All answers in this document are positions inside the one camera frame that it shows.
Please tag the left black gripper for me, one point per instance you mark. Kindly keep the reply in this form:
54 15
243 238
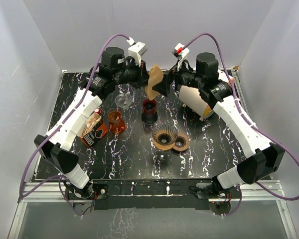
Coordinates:
142 74

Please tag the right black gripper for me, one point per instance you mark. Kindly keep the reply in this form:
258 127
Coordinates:
163 87

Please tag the brown paper coffee filter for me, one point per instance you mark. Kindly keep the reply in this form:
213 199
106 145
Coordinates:
155 77

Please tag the orange coffee filter box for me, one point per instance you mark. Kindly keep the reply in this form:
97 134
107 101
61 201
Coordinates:
93 130

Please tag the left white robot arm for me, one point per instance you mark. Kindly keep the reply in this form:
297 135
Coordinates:
114 69

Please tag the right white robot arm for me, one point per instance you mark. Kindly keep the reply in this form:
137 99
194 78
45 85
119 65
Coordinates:
262 155

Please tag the white orange coffee grinder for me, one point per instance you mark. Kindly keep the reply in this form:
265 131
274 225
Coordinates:
194 99

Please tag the clear ribbed glass dripper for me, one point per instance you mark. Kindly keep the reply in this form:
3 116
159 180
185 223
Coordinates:
123 101

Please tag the red black dripper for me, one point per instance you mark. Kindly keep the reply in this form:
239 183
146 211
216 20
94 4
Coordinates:
149 114

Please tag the red white small bottle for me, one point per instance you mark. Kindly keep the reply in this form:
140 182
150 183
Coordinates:
97 111

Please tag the orange glass carafe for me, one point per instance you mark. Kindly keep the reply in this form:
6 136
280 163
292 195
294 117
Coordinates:
116 122

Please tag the clear glass server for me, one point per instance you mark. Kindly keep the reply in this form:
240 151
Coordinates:
162 155

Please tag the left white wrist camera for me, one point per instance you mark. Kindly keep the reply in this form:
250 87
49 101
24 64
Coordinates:
137 51

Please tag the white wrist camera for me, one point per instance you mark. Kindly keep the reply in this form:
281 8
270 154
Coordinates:
181 53
137 51

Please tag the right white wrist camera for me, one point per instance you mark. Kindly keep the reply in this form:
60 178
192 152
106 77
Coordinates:
181 53

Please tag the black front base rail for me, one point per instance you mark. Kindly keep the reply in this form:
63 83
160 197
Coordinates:
155 193

